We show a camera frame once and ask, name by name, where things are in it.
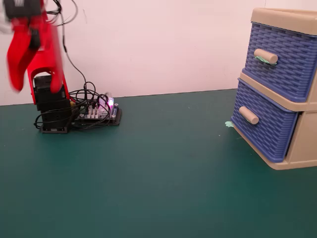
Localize motor controller circuit board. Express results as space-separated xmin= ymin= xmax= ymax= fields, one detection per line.
xmin=78 ymin=97 xmax=119 ymax=120

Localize electronics control board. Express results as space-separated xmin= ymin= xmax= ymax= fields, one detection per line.
xmin=71 ymin=108 xmax=123 ymax=127

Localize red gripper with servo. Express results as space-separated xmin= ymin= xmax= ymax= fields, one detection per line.
xmin=3 ymin=0 xmax=42 ymax=93

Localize blue wicker drawer with putty handle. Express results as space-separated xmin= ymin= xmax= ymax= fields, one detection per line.
xmin=244 ymin=21 xmax=317 ymax=103

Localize green putty strip on handle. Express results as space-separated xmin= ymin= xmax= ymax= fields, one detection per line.
xmin=255 ymin=56 xmax=277 ymax=66

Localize black arm servo cables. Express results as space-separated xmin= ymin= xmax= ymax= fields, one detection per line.
xmin=34 ymin=0 xmax=112 ymax=131

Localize dark green table mat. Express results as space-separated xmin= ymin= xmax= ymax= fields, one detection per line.
xmin=0 ymin=88 xmax=317 ymax=238

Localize blue wicker drawer plain handle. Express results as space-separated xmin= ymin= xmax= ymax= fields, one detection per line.
xmin=230 ymin=78 xmax=302 ymax=163

